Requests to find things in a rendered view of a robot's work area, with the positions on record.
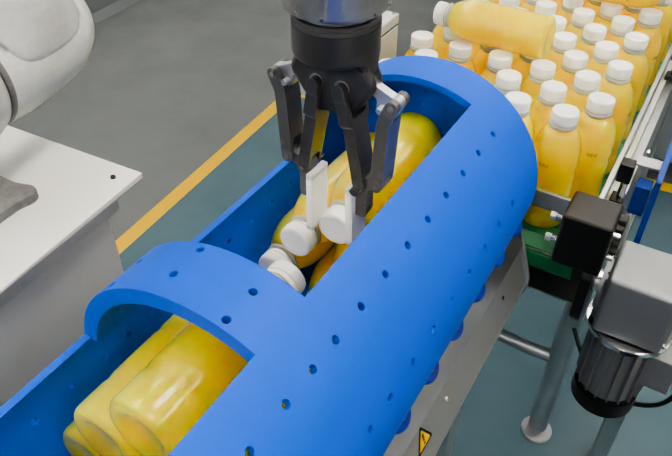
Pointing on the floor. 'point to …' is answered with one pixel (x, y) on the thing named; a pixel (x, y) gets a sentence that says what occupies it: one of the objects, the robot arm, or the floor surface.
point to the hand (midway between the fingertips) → (336, 203)
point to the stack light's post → (606, 436)
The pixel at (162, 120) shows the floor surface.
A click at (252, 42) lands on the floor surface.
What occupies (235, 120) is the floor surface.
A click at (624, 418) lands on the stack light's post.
